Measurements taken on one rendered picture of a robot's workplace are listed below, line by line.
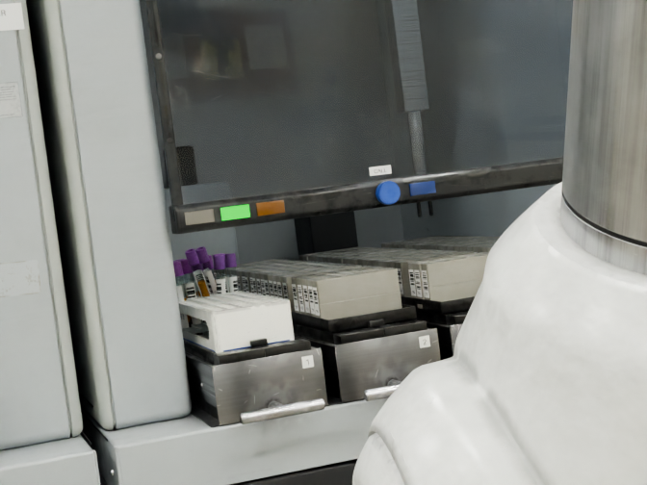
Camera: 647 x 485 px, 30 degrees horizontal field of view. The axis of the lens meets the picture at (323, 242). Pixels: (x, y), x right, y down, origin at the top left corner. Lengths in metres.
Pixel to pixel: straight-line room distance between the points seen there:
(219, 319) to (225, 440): 0.14
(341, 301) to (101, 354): 0.31
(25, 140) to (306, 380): 0.44
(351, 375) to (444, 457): 1.04
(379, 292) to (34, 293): 0.43
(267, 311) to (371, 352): 0.14
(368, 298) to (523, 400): 1.13
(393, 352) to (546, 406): 1.07
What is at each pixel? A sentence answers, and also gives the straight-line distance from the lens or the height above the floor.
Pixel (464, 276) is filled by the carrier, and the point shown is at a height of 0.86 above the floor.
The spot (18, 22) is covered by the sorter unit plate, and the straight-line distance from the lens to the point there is 1.48.
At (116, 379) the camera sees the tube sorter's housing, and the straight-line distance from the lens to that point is 1.49.
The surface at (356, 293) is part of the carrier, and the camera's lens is 1.54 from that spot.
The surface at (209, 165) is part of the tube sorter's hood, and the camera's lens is 1.49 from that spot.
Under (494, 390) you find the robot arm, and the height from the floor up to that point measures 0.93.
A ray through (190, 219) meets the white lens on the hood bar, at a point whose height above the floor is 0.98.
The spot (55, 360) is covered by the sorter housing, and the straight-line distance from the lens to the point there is 1.48.
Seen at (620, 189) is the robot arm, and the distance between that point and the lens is 0.41.
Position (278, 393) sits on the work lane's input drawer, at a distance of 1.44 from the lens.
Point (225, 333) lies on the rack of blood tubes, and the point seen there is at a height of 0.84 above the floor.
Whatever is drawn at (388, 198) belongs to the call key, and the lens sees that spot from 1.53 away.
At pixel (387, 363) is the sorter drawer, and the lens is 1.48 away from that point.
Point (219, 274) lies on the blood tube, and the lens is 1.69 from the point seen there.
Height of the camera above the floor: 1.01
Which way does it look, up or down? 3 degrees down
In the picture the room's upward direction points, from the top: 7 degrees counter-clockwise
